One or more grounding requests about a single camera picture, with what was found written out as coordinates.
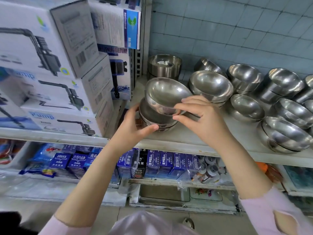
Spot person's left hand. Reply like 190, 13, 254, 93
110, 104, 160, 148

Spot person's right hand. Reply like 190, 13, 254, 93
172, 95, 236, 145

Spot short nested steel bowl stack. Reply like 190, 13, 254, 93
138, 98, 179, 133

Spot shiny steel serving bowl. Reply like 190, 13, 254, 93
145, 77, 194, 117

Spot person's right forearm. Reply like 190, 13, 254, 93
208, 137, 313, 235

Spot person's left forearm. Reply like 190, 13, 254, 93
40, 136, 136, 235

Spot white metal shelf unit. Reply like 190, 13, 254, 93
0, 0, 313, 216

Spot small black box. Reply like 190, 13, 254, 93
131, 148, 148, 179

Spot row of small blue boxes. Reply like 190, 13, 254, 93
49, 144, 204, 180

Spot straight-sided steel basin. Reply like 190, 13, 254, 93
147, 54, 183, 80

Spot small brown bottles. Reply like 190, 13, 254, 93
191, 155, 226, 184

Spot metal tray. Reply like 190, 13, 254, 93
138, 184, 191, 204

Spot white flower print dish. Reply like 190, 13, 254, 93
190, 187, 223, 202

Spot rows of steel bowls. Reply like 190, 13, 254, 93
188, 57, 313, 154

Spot pink top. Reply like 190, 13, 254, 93
108, 210, 198, 235

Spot orange packet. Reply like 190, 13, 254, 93
255, 162, 284, 185

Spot white box with blue side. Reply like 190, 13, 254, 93
88, 0, 142, 51

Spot blue fish food packets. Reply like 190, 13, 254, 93
19, 143, 65, 178

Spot dark box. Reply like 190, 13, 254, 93
94, 0, 142, 10

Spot teal picture box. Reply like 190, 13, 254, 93
283, 165, 313, 194

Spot white plastic bin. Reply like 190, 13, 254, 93
0, 141, 33, 172

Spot white and blue pump box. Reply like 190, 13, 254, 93
0, 90, 41, 131

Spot large white pump box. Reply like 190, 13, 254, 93
0, 0, 100, 79

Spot red packet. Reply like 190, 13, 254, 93
0, 139, 15, 167

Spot metal handle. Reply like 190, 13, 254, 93
183, 217, 195, 230

